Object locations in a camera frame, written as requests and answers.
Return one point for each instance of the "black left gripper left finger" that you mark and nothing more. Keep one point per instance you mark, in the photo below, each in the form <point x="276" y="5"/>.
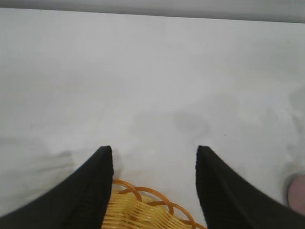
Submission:
<point x="71" y="202"/>

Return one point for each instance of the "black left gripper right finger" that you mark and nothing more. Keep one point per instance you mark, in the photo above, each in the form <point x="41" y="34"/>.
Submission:
<point x="233" y="202"/>

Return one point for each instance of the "pink peach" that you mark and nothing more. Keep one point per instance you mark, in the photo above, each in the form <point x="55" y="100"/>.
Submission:
<point x="297" y="190"/>

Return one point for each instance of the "yellow orange woven basket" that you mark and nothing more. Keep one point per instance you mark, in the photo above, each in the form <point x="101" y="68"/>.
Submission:
<point x="143" y="214"/>

